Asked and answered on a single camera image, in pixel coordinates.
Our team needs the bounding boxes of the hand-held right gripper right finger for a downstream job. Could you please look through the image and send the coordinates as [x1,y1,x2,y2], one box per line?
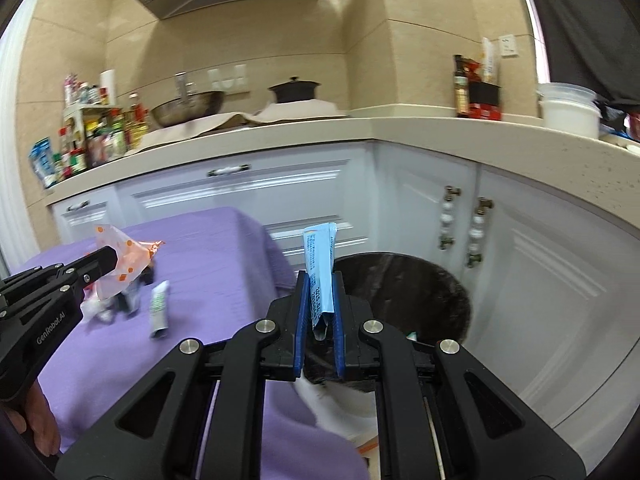
[331,270,588,480]

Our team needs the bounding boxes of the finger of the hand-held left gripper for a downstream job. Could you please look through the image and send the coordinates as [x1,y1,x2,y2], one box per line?
[0,246,119,319]

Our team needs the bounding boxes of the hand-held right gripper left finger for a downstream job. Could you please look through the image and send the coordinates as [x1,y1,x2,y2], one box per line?
[54,270,308,480]

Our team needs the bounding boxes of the orange dotted wrapper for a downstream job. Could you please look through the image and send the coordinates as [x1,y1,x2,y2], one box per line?
[95,224,166,306]

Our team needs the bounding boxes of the blue sachet packet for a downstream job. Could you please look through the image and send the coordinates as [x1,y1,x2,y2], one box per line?
[302,222,337,341]

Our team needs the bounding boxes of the black trash bin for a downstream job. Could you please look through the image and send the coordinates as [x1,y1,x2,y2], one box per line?
[295,252,473,443]

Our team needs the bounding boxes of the person's left hand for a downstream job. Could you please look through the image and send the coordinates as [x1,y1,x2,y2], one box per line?
[0,382,62,458]

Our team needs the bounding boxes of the small black packet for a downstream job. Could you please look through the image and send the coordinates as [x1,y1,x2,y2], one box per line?
[116,280,143,318]

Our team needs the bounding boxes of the white crumpled wrapper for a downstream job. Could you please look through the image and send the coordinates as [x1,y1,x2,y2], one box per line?
[81,295,118,323]

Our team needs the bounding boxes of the green white sachet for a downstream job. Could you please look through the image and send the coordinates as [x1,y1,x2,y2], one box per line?
[150,281,171,339]

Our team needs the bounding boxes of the purple tablecloth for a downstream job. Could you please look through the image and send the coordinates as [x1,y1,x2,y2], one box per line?
[10,206,371,480]

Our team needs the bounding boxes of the blue white plastic bag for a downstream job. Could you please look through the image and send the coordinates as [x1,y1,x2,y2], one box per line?
[29,137,61,188]

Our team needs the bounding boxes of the cluster of seasoning bottles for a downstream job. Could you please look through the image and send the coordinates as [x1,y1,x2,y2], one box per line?
[59,74,151,181]

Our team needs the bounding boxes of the steel wok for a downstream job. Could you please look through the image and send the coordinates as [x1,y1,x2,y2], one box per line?
[150,74,227,128]

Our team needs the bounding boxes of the paper towel roll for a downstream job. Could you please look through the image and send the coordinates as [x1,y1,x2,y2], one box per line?
[100,69,117,106]

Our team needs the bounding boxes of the beige stove cover cloth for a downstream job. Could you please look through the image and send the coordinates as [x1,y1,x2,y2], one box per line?
[135,100,348,153]

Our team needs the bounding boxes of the black lidded pot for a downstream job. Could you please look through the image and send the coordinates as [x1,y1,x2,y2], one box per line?
[268,76,321,106]

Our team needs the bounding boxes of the red box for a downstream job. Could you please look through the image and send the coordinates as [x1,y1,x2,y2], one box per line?
[467,102,502,121]

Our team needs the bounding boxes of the dark oil bottle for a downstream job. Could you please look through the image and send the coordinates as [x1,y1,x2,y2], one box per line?
[453,55,472,117]

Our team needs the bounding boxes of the black storage box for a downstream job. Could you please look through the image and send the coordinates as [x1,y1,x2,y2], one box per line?
[469,81,502,108]

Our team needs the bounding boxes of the white paper packet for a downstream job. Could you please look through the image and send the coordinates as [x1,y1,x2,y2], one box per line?
[481,37,501,86]

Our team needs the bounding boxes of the white plastic tub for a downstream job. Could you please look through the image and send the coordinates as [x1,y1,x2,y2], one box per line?
[540,100,602,139]

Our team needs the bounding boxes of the clear lidded plastic container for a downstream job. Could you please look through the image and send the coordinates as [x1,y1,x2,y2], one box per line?
[536,82,599,107]

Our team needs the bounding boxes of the colourful snack packets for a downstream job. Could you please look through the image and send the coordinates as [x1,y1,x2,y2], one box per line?
[600,102,640,156]

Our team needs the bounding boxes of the dark cloth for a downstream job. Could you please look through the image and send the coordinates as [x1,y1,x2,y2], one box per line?
[520,0,640,106]

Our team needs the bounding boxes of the white door frame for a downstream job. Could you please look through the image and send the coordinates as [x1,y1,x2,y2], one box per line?
[0,35,41,261]

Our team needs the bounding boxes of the white window frame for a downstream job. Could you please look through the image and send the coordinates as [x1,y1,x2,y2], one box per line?
[510,0,553,86]

